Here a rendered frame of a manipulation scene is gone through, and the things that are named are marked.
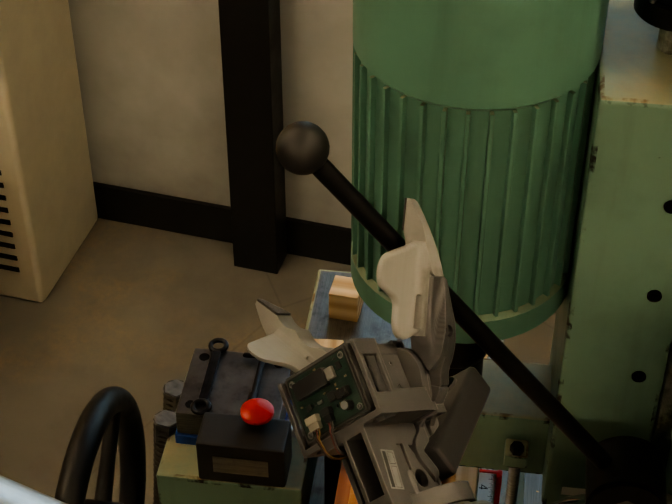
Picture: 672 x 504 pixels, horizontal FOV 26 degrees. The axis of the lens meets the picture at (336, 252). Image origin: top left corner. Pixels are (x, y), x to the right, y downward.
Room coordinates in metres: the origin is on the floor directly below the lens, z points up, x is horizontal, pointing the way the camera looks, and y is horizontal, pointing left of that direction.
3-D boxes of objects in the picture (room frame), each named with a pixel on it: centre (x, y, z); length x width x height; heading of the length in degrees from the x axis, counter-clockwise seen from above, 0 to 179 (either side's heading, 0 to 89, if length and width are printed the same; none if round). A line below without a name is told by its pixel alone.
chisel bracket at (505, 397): (0.88, -0.12, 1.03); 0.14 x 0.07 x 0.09; 82
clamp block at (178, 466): (0.93, 0.09, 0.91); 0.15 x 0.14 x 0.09; 172
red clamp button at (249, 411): (0.89, 0.07, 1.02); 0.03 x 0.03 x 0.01
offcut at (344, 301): (1.15, -0.01, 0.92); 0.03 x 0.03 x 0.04; 77
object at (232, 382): (0.93, 0.09, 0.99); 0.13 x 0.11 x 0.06; 172
